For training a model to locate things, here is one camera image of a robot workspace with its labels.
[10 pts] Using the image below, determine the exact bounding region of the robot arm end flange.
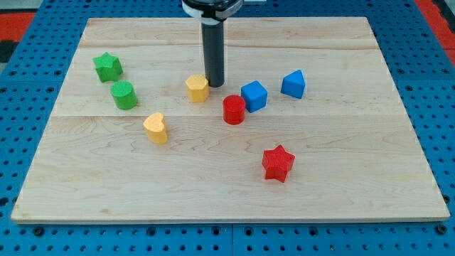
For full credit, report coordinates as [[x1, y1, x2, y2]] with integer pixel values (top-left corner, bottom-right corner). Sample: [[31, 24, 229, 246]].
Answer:
[[181, 0, 244, 26]]

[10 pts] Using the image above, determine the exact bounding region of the blue cube block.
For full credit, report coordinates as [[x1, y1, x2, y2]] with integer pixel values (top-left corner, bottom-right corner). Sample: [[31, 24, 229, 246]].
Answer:
[[240, 80, 268, 113]]

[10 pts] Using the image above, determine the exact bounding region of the blue triangle block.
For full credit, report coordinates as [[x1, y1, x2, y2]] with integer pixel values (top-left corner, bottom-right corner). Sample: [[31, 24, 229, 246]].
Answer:
[[280, 70, 306, 99]]

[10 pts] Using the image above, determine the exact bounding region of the red cylinder block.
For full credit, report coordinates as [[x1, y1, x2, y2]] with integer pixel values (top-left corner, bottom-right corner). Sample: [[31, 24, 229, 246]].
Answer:
[[223, 95, 246, 125]]

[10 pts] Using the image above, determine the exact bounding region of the yellow hexagon block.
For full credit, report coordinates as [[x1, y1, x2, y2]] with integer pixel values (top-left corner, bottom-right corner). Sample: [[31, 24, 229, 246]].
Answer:
[[185, 74, 210, 103]]

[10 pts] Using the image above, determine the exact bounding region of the red star block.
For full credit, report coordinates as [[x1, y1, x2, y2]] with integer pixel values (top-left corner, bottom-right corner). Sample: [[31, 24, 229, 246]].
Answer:
[[262, 144, 295, 183]]

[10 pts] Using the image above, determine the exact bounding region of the yellow heart block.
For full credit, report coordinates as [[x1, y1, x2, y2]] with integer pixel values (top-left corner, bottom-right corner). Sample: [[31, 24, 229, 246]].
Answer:
[[143, 112, 168, 144]]

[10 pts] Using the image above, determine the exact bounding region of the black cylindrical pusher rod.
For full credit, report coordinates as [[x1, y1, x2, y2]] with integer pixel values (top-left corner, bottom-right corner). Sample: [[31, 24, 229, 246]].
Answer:
[[201, 22, 225, 87]]

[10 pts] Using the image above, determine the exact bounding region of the green cylinder block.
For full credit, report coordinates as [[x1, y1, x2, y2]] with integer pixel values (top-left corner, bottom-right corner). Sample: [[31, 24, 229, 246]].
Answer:
[[110, 80, 138, 110]]

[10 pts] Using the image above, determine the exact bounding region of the wooden board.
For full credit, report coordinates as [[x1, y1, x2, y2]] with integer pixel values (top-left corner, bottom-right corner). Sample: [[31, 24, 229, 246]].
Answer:
[[11, 17, 450, 224]]

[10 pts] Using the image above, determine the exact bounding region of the green star block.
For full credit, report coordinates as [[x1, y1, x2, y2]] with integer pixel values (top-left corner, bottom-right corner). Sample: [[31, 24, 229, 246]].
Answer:
[[92, 52, 123, 82]]

